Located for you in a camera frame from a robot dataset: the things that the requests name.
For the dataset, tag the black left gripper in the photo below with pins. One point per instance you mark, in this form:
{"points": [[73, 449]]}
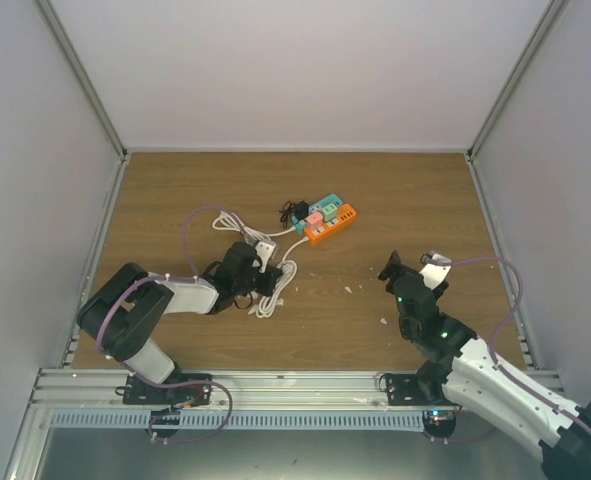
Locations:
{"points": [[271, 275]]}

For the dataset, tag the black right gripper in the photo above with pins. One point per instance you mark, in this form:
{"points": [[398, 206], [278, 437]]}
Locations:
{"points": [[393, 265]]}

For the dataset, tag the teal power strip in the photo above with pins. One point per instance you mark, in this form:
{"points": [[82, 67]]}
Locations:
{"points": [[317, 206]]}

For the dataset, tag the orange power strip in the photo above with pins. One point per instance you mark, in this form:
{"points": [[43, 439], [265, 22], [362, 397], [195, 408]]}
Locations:
{"points": [[346, 215]]}

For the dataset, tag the black power adapter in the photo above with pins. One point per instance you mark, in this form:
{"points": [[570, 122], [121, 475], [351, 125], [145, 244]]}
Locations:
{"points": [[293, 212]]}

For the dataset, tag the pink charger plug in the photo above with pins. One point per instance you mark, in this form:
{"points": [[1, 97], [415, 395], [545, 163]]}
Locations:
{"points": [[314, 224]]}

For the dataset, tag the green charger plug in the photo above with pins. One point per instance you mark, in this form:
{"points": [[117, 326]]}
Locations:
{"points": [[330, 213]]}

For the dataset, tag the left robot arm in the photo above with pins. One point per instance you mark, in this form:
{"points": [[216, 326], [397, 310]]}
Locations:
{"points": [[122, 315]]}

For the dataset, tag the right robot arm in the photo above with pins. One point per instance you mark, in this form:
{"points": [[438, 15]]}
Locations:
{"points": [[464, 370]]}

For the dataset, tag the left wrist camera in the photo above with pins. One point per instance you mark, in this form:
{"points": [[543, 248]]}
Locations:
{"points": [[265, 251]]}

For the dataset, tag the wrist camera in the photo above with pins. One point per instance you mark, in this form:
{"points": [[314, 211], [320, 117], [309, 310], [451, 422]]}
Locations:
{"points": [[265, 251], [435, 269]]}

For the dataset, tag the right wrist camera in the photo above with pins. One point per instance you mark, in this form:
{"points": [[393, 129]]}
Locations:
{"points": [[435, 269]]}

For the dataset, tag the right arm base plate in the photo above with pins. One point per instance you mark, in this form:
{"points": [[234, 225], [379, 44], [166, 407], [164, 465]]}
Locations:
{"points": [[411, 389]]}

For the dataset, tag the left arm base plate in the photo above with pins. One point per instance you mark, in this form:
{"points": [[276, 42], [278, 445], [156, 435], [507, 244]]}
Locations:
{"points": [[137, 392]]}

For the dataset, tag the aluminium front rail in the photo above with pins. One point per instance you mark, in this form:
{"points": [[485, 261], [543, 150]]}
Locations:
{"points": [[275, 400]]}

